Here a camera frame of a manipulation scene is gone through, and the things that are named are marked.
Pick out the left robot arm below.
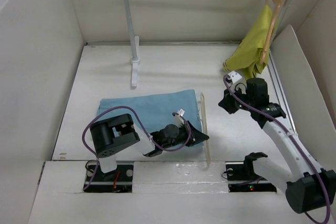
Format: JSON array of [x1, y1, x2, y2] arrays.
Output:
[[90, 114, 209, 181]]

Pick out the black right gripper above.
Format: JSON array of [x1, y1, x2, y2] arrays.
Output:
[[218, 84, 255, 114]]

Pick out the wooden hanger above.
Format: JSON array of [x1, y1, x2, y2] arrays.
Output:
[[259, 0, 282, 65]]

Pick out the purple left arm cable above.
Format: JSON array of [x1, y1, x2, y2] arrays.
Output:
[[82, 105, 192, 190]]

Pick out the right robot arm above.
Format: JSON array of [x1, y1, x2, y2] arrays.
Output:
[[218, 72, 335, 214]]

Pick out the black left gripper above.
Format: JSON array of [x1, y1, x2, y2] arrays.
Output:
[[162, 120, 208, 150]]

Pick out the yellow-green garment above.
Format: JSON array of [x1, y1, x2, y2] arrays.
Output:
[[223, 5, 272, 79]]

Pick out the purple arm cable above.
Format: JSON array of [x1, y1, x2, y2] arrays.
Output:
[[82, 105, 192, 190], [223, 74, 331, 224]]

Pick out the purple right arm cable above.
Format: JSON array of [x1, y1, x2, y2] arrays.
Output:
[[223, 74, 331, 224]]

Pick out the white plastic hanger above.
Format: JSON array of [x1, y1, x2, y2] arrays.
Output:
[[197, 92, 212, 169]]

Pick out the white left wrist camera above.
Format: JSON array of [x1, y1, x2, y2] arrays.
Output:
[[172, 109, 185, 127]]

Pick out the light blue trousers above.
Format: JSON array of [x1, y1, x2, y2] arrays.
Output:
[[89, 90, 202, 135]]

